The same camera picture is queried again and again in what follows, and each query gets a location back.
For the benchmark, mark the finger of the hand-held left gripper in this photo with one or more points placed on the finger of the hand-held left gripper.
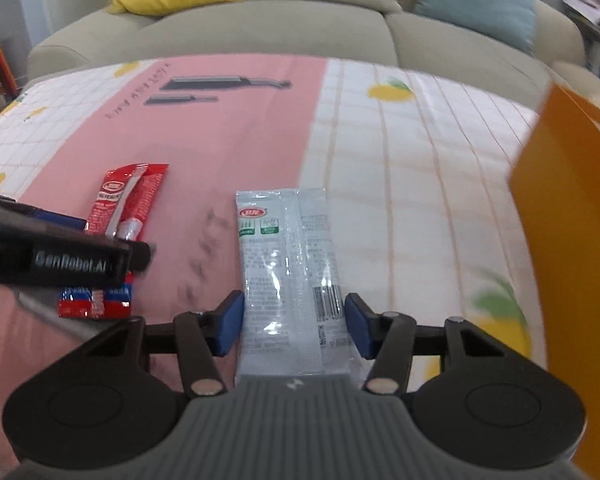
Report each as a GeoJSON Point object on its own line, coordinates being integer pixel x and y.
{"type": "Point", "coordinates": [60, 219]}

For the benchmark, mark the beige fabric sofa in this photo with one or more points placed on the beige fabric sofa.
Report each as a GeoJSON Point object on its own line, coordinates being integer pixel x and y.
{"type": "Point", "coordinates": [280, 30]}

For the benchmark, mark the pile of printed papers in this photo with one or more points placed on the pile of printed papers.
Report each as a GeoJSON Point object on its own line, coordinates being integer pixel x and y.
{"type": "Point", "coordinates": [587, 10]}

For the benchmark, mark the red snack packet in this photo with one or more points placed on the red snack packet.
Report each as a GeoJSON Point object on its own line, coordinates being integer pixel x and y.
{"type": "Point", "coordinates": [130, 195]}

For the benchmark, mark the pink printed sheet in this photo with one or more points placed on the pink printed sheet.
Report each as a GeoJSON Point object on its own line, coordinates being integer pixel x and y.
{"type": "Point", "coordinates": [205, 135]}

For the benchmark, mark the white and green snack packet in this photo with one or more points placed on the white and green snack packet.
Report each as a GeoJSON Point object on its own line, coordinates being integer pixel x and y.
{"type": "Point", "coordinates": [280, 270]}

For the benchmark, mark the white checked lemon tablecloth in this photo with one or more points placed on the white checked lemon tablecloth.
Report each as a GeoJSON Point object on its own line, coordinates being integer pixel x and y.
{"type": "Point", "coordinates": [430, 160]}

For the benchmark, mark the light blue cushion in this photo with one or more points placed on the light blue cushion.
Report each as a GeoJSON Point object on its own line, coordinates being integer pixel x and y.
{"type": "Point", "coordinates": [475, 0]}

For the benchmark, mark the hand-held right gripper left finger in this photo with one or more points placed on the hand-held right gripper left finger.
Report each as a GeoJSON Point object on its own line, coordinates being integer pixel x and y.
{"type": "Point", "coordinates": [230, 325]}

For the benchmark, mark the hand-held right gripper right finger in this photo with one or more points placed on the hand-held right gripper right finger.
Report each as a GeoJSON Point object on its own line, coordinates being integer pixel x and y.
{"type": "Point", "coordinates": [360, 327]}

